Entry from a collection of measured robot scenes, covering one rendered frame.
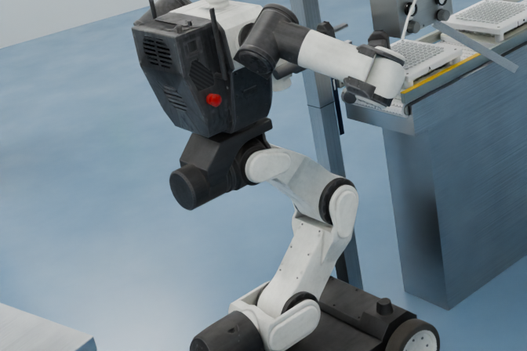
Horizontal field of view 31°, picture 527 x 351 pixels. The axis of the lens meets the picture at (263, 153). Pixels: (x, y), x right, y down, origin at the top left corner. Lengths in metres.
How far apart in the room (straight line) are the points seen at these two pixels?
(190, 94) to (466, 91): 0.97
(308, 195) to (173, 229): 1.42
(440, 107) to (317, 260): 0.58
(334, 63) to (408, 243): 1.15
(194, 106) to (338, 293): 0.96
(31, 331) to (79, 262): 1.98
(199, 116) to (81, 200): 2.22
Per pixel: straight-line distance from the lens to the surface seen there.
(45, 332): 1.95
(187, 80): 2.25
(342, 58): 2.14
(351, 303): 2.94
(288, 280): 2.76
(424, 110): 2.77
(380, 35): 2.59
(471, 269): 3.22
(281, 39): 2.18
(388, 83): 2.16
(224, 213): 4.02
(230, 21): 2.28
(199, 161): 2.42
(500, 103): 3.12
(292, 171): 2.55
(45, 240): 4.20
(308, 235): 2.77
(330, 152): 2.93
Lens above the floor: 1.83
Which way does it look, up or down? 24 degrees down
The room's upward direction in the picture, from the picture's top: 11 degrees counter-clockwise
